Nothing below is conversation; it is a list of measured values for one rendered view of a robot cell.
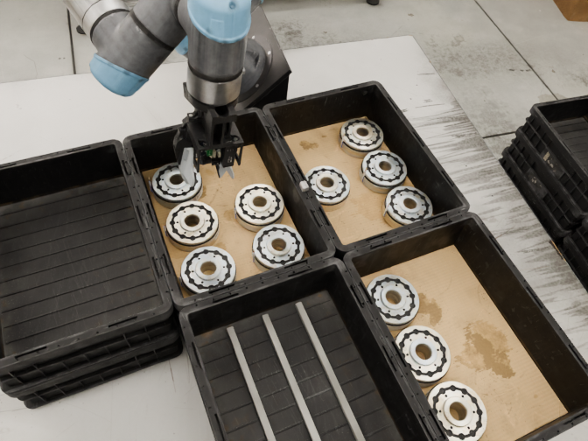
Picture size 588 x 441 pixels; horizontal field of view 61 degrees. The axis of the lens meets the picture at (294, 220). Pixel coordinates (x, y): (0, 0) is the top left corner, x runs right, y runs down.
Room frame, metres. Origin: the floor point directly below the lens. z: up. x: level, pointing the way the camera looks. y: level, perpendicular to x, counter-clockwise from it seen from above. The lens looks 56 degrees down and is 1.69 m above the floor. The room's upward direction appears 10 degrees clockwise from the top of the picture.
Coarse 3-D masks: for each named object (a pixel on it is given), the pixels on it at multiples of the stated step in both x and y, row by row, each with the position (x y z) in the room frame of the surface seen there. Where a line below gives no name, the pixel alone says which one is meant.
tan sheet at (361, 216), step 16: (320, 128) 0.87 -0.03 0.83; (336, 128) 0.88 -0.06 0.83; (288, 144) 0.80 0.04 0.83; (304, 144) 0.81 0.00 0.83; (320, 144) 0.82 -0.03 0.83; (336, 144) 0.83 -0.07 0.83; (384, 144) 0.85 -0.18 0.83; (304, 160) 0.76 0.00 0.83; (320, 160) 0.77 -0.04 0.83; (336, 160) 0.78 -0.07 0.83; (352, 160) 0.78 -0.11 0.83; (352, 176) 0.74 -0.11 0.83; (352, 192) 0.69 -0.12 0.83; (368, 192) 0.70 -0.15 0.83; (352, 208) 0.65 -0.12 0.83; (368, 208) 0.65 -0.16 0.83; (336, 224) 0.60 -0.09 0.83; (352, 224) 0.60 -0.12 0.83; (368, 224) 0.61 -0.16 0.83; (384, 224) 0.62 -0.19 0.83; (352, 240) 0.57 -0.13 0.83
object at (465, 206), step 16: (304, 96) 0.86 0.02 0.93; (320, 96) 0.87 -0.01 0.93; (384, 96) 0.90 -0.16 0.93; (400, 112) 0.86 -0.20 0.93; (272, 128) 0.75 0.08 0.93; (432, 160) 0.73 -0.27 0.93; (304, 176) 0.63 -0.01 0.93; (448, 176) 0.69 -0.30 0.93; (320, 208) 0.56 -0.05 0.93; (464, 208) 0.62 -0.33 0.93; (416, 224) 0.56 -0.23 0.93; (336, 240) 0.49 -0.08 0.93
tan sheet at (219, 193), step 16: (256, 160) 0.74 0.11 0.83; (144, 176) 0.64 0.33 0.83; (208, 176) 0.67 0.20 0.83; (224, 176) 0.68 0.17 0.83; (240, 176) 0.68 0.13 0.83; (256, 176) 0.69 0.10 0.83; (208, 192) 0.62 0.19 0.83; (224, 192) 0.63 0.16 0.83; (160, 208) 0.56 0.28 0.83; (224, 208) 0.59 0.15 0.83; (160, 224) 0.53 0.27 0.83; (192, 224) 0.54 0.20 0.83; (224, 224) 0.55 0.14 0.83; (288, 224) 0.58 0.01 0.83; (224, 240) 0.51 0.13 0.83; (240, 240) 0.52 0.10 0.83; (176, 256) 0.46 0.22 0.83; (240, 256) 0.48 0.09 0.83; (304, 256) 0.51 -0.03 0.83; (176, 272) 0.42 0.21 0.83; (208, 272) 0.44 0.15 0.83; (240, 272) 0.45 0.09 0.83; (256, 272) 0.45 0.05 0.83
